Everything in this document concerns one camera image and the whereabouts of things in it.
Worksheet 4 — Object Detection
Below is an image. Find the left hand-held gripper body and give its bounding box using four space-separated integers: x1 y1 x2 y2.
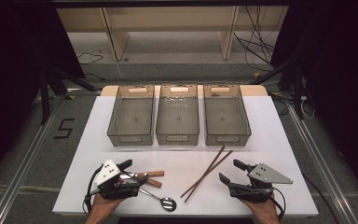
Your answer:
88 159 141 200

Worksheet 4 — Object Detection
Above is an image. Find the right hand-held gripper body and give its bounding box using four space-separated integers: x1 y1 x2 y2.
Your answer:
227 162 294 204

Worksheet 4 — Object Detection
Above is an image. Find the metal spoon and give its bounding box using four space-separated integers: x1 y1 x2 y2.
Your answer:
138 187 178 213

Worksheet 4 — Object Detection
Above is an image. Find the transparent grey plastic bin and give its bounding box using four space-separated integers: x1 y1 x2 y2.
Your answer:
106 84 156 147
155 83 200 147
202 83 252 147

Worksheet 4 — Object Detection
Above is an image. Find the person's left hand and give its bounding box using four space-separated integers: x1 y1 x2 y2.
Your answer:
85 194 127 224

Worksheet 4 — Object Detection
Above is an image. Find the person's right hand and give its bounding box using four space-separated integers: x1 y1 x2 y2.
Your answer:
239 193 281 224

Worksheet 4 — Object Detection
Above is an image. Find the white table sheet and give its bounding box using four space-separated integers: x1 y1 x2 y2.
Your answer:
52 95 320 217

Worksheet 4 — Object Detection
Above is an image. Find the black metal stand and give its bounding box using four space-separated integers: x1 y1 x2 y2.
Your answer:
38 66 99 125
251 46 306 120

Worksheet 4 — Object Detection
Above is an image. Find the dark curtain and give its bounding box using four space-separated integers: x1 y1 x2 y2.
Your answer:
0 0 87 190
269 0 358 206

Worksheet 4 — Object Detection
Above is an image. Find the light wooden shelf unit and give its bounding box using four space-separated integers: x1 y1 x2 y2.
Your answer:
55 6 290 62

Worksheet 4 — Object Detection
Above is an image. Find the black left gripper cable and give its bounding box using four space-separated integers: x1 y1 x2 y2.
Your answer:
82 164 103 216

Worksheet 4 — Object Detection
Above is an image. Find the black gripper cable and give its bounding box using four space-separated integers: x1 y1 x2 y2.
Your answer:
269 186 287 220
82 164 103 216

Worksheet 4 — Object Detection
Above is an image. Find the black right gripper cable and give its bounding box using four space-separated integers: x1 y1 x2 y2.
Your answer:
269 186 287 220

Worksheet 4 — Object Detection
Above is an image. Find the aluminium floor rail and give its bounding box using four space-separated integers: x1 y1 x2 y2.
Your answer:
287 105 358 224
0 92 63 224

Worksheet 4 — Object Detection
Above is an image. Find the black floor cable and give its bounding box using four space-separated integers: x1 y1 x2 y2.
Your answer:
76 50 105 82

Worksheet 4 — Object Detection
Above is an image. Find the bundle of black cables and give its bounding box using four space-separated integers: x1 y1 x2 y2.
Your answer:
232 6 281 73

